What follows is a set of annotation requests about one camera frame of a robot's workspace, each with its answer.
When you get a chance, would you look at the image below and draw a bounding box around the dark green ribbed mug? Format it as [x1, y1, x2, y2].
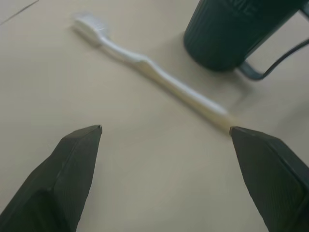
[183, 0, 309, 81]

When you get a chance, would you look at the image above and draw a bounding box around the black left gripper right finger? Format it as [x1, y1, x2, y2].
[229, 126, 309, 232]

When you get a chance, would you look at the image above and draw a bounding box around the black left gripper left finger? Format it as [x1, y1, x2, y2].
[0, 124, 103, 232]

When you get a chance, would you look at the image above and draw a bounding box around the white toothbrush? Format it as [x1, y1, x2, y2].
[72, 13, 233, 135]

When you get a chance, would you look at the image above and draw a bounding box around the black cable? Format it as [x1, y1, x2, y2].
[262, 38, 309, 78]

